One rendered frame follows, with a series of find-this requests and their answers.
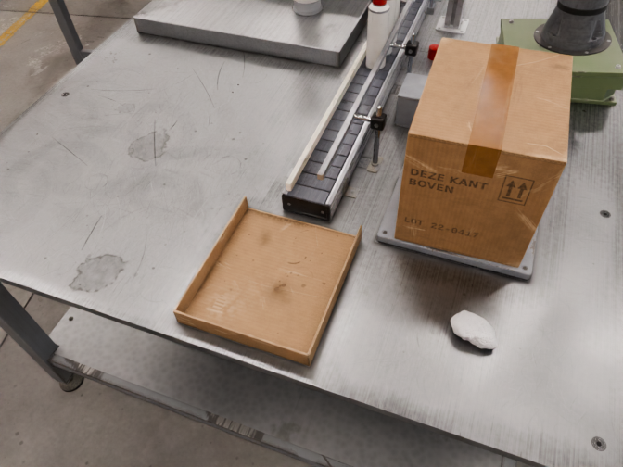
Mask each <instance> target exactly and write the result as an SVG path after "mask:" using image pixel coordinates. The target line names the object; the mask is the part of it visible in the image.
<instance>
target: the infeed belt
mask: <svg viewBox="0 0 623 467"><path fill-rule="evenodd" d="M423 1H424V0H416V2H414V3H413V4H412V6H411V8H410V10H409V12H408V14H407V16H406V18H405V20H404V21H403V23H402V24H401V26H400V29H399V31H398V35H397V42H396V44H403V42H404V40H405V38H406V35H407V33H408V31H409V30H410V28H411V26H412V24H413V21H414V19H415V17H416V15H417V13H418V11H419V8H420V6H421V5H422V3H423ZM405 5H406V4H404V3H402V2H400V15H401V12H402V10H403V9H404V7H405ZM399 17H400V16H399ZM399 51H400V49H399V48H393V47H392V54H391V55H390V56H388V57H386V66H385V68H384V69H382V70H380V71H379V72H378V73H377V74H376V76H375V79H374V81H373V83H372V85H371V87H370V89H369V91H368V93H367V95H366V97H365V98H364V100H363V101H362V104H361V106H360V108H359V110H358V112H357V114H358V115H363V116H368V114H369V112H370V110H371V108H372V106H373V104H374V102H375V100H376V98H377V96H378V94H379V91H380V89H381V87H382V85H383V83H384V81H385V79H386V77H387V76H388V73H389V71H390V69H391V67H392V65H393V62H394V60H395V58H396V56H397V54H398V53H399ZM365 64H366V56H365V58H364V60H363V61H362V64H361V66H360V67H359V69H358V70H357V72H356V74H355V76H354V78H353V79H352V81H351V83H350V86H349V88H348V89H347V91H346V93H345V94H344V96H343V97H342V99H341V101H340V103H339V105H338V107H337V109H336V111H335V113H334V115H333V116H332V118H331V120H330V121H329V123H328V125H327V126H326V128H325V130H324V133H323V134H322V136H321V138H320V140H319V142H318V144H317V145H316V147H315V148H314V150H313V152H312V153H311V156H310V158H309V160H308V162H307V163H306V165H305V167H304V169H303V171H302V172H301V174H300V176H299V178H298V180H297V181H296V183H295V185H294V187H293V189H292V190H291V191H288V193H287V195H286V196H289V197H293V198H296V199H300V200H304V201H308V202H312V203H315V204H319V205H323V206H324V204H325V203H326V200H327V198H328V197H329V195H330V193H331V191H332V189H333V187H334V185H335V183H336V181H337V178H338V176H339V174H340V172H341V170H342V168H343V166H344V164H345V162H346V160H347V158H348V156H349V154H350V151H351V149H352V148H353V145H354V143H355V141H356V139H357V137H358V135H359V133H360V131H361V129H362V126H363V125H364V123H365V121H362V120H353V122H352V124H351V125H350V128H349V130H348V132H347V134H346V136H345V138H344V140H343V142H342V144H341V146H340V148H339V149H338V151H337V154H336V156H335V158H334V160H333V162H332V164H331V166H330V168H329V170H328V172H327V174H326V175H325V177H324V179H323V180H318V179H317V173H318V172H319V170H320V168H321V167H322V165H323V163H324V160H325V158H326V156H327V154H328V152H329V150H330V149H331V147H332V145H333V143H334V142H335V140H336V138H337V135H338V133H339V131H340V129H341V128H342V126H343V124H344V122H345V120H346V118H347V116H348V115H349V113H350V110H351V108H352V107H353V105H354V103H355V101H356V99H357V97H358V95H359V93H360V91H361V89H362V87H363V85H364V84H365V82H366V80H367V78H368V76H369V74H370V72H371V71H370V70H369V69H368V68H366V66H365Z"/></svg>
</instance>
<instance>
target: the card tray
mask: <svg viewBox="0 0 623 467"><path fill-rule="evenodd" d="M361 239H362V226H361V225H360V228H359V230H358V232H357V234H356V235H353V234H349V233H343V232H340V231H336V230H332V229H328V228H325V227H322V226H318V225H314V224H310V223H307V222H304V221H297V220H293V219H289V218H286V217H283V216H279V215H275V214H272V213H268V212H264V211H260V210H257V209H254V208H249V207H248V202H247V197H246V196H244V197H243V199H242V201H241V202H240V204H239V205H238V207H237V209H236V210H235V212H234V214H233V216H232V217H231V219H230V220H229V221H228V223H227V224H226V226H225V227H224V229H223V231H222V233H221V235H220V236H219V238H218V239H217V241H216V243H215V244H214V246H213V247H212V249H211V251H210V252H209V254H208V255H207V257H206V258H205V260H204V261H203V263H202V265H201V266H200V268H199V269H198V271H197V273H196V275H195V277H194V278H193V280H192V281H191V283H190V285H189V286H188V287H187V288H186V290H185V292H184V294H183V295H182V297H181V299H180V300H179V302H178V303H177V305H176V307H175V308H174V310H173V313H174V315H175V318H176V320H177V321H178V322H179V323H182V324H185V325H188V326H191V327H194V328H197V329H199V330H202V331H205V332H208V333H211V334H216V335H218V336H221V337H224V338H227V339H230V340H233V341H236V342H237V343H240V344H243V345H246V346H249V347H254V348H256V349H259V350H262V351H265V352H268V353H271V354H274V355H276V356H279V357H282V358H285V359H288V360H293V361H295V362H298V363H301V364H304V365H307V366H311V363H312V359H313V357H314V354H315V352H316V349H317V347H318V345H319V343H320V340H321V338H322V335H323V333H324V329H325V327H326V325H327V322H328V320H329V318H330V315H331V313H332V310H333V308H334V306H335V304H336V301H337V297H338V295H339V292H340V290H341V287H342V285H343V283H344V281H345V278H346V276H347V273H348V271H349V268H350V264H351V263H352V260H353V258H354V255H355V253H356V250H357V248H358V245H359V243H360V241H361Z"/></svg>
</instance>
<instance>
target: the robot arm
mask: <svg viewBox="0 0 623 467"><path fill-rule="evenodd" d="M608 3H609V0H558V1H557V4H556V7H555V9H554V10H553V13H552V14H551V16H550V17H549V18H548V20H547V21H546V23H545V24H544V26H543V29H542V33H541V37H542V39H543V40H544V41H545V42H546V43H548V44H550V45H552V46H555V47H558V48H561V49H565V50H573V51H582V50H590V49H593V48H596V47H598V46H599V45H601V44H602V43H603V41H604V37H605V11H606V8H607V6H608Z"/></svg>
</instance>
